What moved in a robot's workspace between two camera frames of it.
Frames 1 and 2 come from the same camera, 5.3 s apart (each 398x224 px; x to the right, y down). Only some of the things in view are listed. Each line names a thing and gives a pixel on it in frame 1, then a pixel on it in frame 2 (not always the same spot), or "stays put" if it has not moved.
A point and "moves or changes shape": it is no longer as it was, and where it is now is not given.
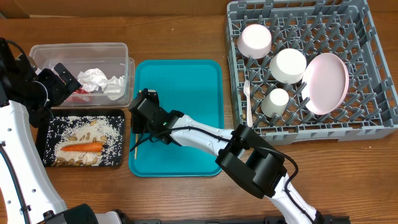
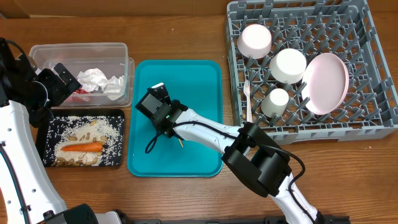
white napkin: [91, 79] stays put
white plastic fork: [247, 89] stays put
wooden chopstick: [135, 140] moves or changes shape
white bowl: [288, 65] stays put
